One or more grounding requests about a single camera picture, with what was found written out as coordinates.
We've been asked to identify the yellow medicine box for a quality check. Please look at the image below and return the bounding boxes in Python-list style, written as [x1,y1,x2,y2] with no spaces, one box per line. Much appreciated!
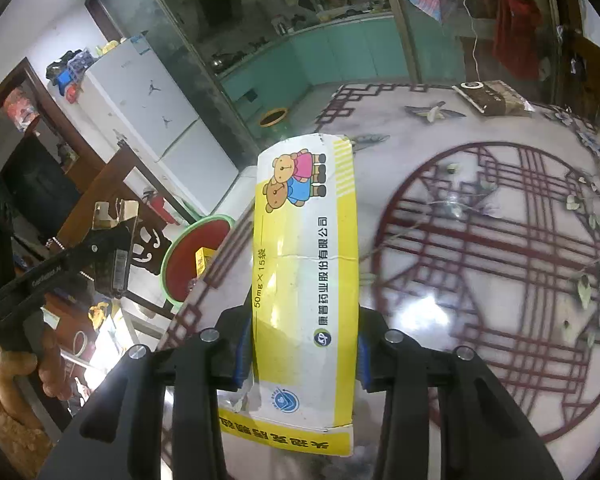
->
[219,133,360,456]

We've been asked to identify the teal kitchen cabinets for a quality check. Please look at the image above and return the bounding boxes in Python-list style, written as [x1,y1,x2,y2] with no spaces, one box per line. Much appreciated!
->
[219,13,408,107]

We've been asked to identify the left hand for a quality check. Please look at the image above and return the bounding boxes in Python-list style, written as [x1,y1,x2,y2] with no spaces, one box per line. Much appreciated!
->
[0,325,72,429]

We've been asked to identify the wooden chair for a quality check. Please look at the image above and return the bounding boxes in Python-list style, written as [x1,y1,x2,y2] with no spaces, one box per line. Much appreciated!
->
[50,141,199,276]

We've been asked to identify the red bin with green rim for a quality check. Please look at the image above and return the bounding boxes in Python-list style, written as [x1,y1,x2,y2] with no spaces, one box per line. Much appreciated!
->
[160,214,235,307]

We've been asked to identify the white refrigerator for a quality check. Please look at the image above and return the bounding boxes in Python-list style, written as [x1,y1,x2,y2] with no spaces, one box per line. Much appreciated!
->
[78,35,238,216]

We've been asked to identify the green bin with yellow rim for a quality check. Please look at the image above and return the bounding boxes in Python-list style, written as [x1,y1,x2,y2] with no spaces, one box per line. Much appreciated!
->
[259,107,288,128]

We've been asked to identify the clear bag of bread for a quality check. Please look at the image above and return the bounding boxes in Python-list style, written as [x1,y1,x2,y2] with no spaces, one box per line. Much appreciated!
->
[452,80,534,117]

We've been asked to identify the red hanging cloth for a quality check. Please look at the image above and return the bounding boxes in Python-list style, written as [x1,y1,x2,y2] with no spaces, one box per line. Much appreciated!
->
[492,0,542,80]

